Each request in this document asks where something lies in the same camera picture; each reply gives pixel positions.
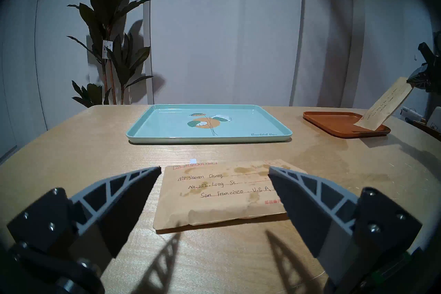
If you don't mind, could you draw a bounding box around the tall green leafy plant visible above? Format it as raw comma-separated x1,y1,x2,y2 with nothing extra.
67,0,154,108

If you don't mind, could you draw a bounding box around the white box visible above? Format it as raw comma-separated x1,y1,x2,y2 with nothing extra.
400,107,425,122

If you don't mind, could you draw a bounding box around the white armchair with wooden frame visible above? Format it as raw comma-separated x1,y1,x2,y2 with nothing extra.
407,117,441,142

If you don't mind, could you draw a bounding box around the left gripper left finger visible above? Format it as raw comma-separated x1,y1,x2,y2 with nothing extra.
7,166,162,259

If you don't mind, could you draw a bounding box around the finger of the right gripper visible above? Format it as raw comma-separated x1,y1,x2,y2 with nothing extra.
407,68,430,90

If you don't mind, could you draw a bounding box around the orange tray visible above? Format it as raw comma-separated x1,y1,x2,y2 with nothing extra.
303,111,391,139

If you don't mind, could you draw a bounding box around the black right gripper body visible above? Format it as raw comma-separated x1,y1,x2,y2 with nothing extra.
418,31,441,94

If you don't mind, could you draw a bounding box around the stained brown envelope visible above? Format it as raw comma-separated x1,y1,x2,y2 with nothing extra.
153,159,307,230

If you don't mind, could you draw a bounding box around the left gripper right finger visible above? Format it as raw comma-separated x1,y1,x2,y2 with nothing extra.
268,166,422,283

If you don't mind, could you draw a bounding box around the teal tray with leaf print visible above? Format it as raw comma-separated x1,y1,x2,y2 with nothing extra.
125,104,293,145

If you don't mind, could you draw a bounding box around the plain brown envelope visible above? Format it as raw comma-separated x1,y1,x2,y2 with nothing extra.
354,77,413,131

